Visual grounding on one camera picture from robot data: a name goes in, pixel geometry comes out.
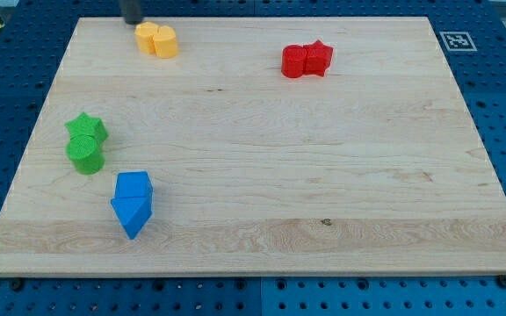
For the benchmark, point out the yellow heart block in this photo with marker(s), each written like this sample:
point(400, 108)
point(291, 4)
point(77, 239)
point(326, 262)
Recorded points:
point(165, 42)

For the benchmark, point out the yellow hexagon block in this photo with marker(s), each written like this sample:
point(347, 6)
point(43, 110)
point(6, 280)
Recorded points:
point(144, 34)

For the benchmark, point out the wooden board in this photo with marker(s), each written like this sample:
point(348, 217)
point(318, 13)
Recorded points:
point(375, 169)

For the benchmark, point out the red cylinder block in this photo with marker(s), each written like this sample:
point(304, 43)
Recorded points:
point(293, 61)

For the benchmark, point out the blue cube block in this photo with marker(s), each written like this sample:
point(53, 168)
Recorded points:
point(135, 184)

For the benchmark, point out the red star block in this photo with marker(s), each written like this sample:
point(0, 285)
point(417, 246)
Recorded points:
point(318, 58)

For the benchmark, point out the blue triangle block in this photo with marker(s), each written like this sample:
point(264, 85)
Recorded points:
point(133, 213)

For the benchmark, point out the green cylinder block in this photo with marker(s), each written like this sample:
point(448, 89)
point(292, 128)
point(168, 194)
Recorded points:
point(85, 153)

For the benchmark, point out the green star block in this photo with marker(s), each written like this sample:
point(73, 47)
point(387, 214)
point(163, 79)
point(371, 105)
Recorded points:
point(86, 125)

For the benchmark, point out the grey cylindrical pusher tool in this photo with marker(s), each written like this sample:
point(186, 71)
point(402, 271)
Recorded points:
point(131, 11)

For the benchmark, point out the white fiducial marker tag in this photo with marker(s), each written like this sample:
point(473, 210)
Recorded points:
point(458, 41)

